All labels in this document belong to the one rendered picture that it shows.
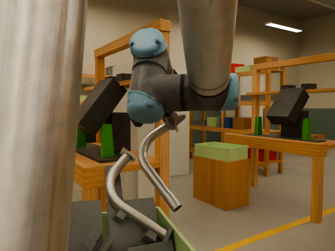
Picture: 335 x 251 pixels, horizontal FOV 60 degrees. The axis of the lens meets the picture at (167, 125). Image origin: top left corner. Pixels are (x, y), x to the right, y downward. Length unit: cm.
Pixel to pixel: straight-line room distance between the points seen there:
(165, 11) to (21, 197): 833
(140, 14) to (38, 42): 784
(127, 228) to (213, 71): 60
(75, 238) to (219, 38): 69
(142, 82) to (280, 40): 1130
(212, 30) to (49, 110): 25
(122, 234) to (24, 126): 75
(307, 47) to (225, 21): 1225
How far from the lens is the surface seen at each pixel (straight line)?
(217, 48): 42
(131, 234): 92
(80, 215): 91
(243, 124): 618
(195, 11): 36
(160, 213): 102
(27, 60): 20
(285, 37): 1207
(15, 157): 19
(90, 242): 86
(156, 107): 55
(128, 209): 88
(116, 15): 772
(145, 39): 62
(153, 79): 57
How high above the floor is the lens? 132
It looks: 4 degrees down
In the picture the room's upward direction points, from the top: straight up
